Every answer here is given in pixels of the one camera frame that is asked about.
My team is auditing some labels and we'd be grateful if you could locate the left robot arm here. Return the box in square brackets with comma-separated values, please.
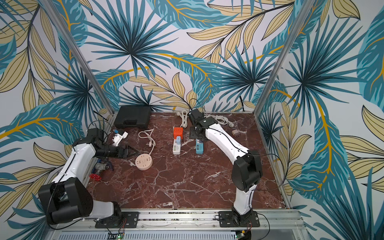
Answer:
[38, 128, 138, 230]

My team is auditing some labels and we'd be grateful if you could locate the black plastic case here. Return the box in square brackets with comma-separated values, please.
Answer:
[114, 106, 152, 129]

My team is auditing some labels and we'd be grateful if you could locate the white power strip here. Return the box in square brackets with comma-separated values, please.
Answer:
[173, 139, 181, 155]

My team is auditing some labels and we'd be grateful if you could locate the white strip coiled cable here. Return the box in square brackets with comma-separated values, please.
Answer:
[175, 109, 189, 129]

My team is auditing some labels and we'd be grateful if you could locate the red plug adapter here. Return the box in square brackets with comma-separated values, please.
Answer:
[173, 127, 184, 140]

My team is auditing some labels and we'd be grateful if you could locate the teal power strip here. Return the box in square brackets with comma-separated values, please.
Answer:
[196, 139, 204, 155]

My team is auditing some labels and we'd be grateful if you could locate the red clamp tool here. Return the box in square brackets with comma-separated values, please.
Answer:
[89, 174, 102, 182]

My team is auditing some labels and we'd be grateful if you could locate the teal strip coiled cable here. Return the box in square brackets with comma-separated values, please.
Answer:
[206, 114, 234, 127]

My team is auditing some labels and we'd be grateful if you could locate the round pink power socket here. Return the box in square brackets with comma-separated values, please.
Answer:
[135, 154, 153, 171]

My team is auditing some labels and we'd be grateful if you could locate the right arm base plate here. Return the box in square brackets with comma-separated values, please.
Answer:
[216, 210, 260, 228]

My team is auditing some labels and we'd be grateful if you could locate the pink plug adapter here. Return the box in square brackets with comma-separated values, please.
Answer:
[232, 130, 241, 137]

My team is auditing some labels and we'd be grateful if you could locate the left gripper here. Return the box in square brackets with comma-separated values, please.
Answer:
[94, 144, 138, 159]

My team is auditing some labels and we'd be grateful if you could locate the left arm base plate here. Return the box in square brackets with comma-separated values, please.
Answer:
[95, 212, 140, 229]

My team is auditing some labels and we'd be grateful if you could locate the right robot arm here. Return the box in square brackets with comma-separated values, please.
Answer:
[188, 109, 263, 226]

